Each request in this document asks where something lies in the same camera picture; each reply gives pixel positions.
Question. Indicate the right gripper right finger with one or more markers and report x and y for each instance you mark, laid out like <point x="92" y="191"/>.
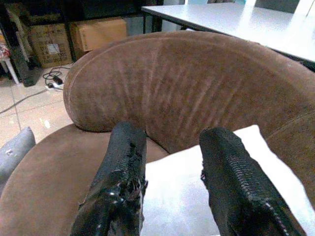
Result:
<point x="233" y="177"/>

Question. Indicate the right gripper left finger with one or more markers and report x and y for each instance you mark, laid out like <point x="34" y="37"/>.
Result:
<point x="118" y="172"/>

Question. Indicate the light grey pillow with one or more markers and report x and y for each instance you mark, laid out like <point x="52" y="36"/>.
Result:
<point x="172" y="184"/>

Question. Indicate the brown suede sofa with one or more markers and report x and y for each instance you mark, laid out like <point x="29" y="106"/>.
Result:
<point x="172" y="86"/>

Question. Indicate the dark grey pillow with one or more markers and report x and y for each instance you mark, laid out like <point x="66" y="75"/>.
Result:
<point x="14" y="152"/>

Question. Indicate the white power strip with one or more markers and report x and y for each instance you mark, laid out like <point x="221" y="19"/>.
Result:
<point x="56" y="85"/>

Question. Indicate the light brown cardboard box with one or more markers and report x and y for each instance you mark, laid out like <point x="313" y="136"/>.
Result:
<point x="98" y="34"/>

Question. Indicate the labelled dark cardboard box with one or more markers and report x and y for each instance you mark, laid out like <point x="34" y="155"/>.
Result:
<point x="46" y="37"/>

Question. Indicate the white table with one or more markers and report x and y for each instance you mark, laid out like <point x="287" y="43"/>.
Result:
<point x="233" y="22"/>

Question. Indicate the black shelf unit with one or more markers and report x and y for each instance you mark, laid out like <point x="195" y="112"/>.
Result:
<point x="66" y="14"/>

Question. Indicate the clear plastic bag with items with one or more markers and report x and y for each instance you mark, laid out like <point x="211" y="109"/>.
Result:
<point x="3" y="50"/>

